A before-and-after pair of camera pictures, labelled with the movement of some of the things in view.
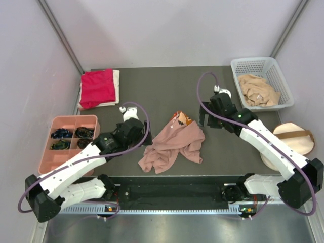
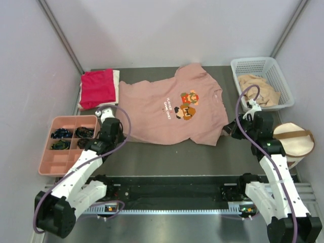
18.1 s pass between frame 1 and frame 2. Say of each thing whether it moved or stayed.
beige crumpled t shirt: stayed
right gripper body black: moved
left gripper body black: moved
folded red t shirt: stayed
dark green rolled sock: stayed
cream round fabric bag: stayed
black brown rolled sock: stayed
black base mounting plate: stayed
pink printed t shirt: moved
